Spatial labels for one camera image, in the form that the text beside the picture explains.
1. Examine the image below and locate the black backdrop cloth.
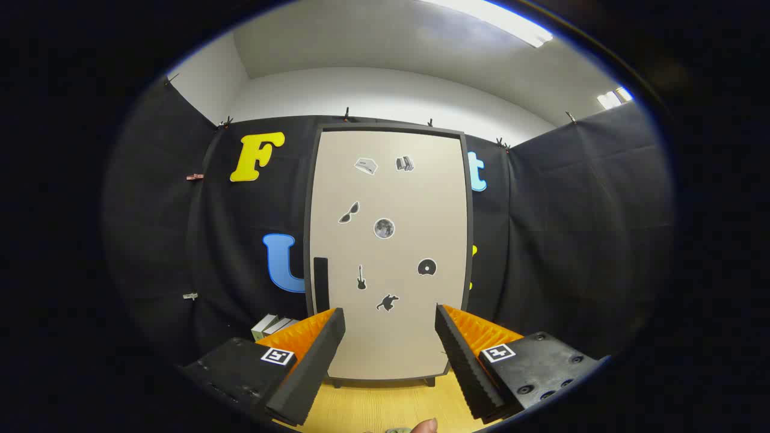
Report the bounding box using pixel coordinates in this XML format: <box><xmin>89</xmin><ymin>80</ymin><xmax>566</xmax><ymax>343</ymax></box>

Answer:
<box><xmin>102</xmin><ymin>78</ymin><xmax>674</xmax><ymax>373</ymax></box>

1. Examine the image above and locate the small ceiling light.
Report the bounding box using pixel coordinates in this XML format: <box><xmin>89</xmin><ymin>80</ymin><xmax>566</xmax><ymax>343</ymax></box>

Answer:
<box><xmin>597</xmin><ymin>86</ymin><xmax>633</xmax><ymax>110</ymax></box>

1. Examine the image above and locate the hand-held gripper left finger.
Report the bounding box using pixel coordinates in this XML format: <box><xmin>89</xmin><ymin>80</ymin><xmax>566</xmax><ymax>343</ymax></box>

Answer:
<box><xmin>180</xmin><ymin>308</ymin><xmax>347</xmax><ymax>428</ymax></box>

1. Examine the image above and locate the beige cabinet door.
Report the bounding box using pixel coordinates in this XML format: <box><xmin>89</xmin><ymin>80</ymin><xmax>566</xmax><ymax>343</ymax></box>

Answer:
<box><xmin>310</xmin><ymin>129</ymin><xmax>470</xmax><ymax>381</ymax></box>

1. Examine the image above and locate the dark grey cabinet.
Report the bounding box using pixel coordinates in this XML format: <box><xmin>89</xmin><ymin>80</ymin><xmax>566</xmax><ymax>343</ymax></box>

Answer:
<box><xmin>304</xmin><ymin>123</ymin><xmax>474</xmax><ymax>388</ymax></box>

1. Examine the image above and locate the green book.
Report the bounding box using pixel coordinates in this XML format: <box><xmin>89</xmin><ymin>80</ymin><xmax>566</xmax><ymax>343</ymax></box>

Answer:
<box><xmin>251</xmin><ymin>313</ymin><xmax>279</xmax><ymax>342</ymax></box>

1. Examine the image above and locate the black door handle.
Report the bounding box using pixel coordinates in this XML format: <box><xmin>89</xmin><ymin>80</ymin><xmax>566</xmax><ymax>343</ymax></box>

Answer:
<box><xmin>313</xmin><ymin>257</ymin><xmax>330</xmax><ymax>316</ymax></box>

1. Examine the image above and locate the long ceiling light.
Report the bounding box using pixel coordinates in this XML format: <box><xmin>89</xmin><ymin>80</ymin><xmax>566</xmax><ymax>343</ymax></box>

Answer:
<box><xmin>421</xmin><ymin>0</ymin><xmax>554</xmax><ymax>49</ymax></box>

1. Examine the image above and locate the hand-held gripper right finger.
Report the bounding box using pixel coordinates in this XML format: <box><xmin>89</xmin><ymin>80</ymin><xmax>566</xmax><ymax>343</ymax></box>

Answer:
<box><xmin>434</xmin><ymin>304</ymin><xmax>602</xmax><ymax>422</ymax></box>

